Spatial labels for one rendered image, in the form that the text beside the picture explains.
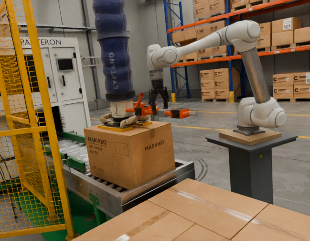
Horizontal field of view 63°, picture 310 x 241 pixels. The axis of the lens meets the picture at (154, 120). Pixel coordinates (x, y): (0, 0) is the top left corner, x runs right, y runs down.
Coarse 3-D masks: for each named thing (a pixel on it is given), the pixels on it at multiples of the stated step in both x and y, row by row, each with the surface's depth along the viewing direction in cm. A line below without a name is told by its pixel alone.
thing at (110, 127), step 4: (104, 124) 197; (108, 124) 193; (116, 124) 192; (104, 128) 191; (108, 128) 186; (112, 128) 183; (116, 128) 180; (120, 128) 177; (124, 128) 177; (128, 128) 178; (132, 128) 180
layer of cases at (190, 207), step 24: (168, 192) 166; (192, 192) 162; (216, 192) 159; (120, 216) 144; (144, 216) 141; (168, 216) 138; (192, 216) 136; (216, 216) 133; (240, 216) 131; (264, 216) 129; (288, 216) 127; (72, 240) 127; (96, 240) 125; (120, 240) 123; (144, 240) 121; (168, 240) 119; (192, 240) 117; (216, 240) 115; (240, 240) 113; (264, 240) 112; (288, 240) 110
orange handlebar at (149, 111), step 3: (135, 102) 222; (141, 102) 217; (135, 105) 206; (141, 105) 210; (144, 105) 212; (132, 108) 186; (126, 111) 186; (129, 111) 182; (132, 111) 179; (144, 111) 169; (147, 111) 167; (150, 111) 164; (156, 111) 160; (165, 111) 154; (168, 111) 153; (186, 111) 145; (165, 114) 155; (168, 114) 153; (183, 114) 144; (186, 114) 144
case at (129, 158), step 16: (96, 128) 198; (144, 128) 178; (160, 128) 180; (96, 144) 193; (112, 144) 178; (128, 144) 164; (144, 144) 170; (160, 144) 181; (96, 160) 198; (112, 160) 182; (128, 160) 168; (144, 160) 171; (160, 160) 182; (96, 176) 204; (112, 176) 187; (128, 176) 172; (144, 176) 172
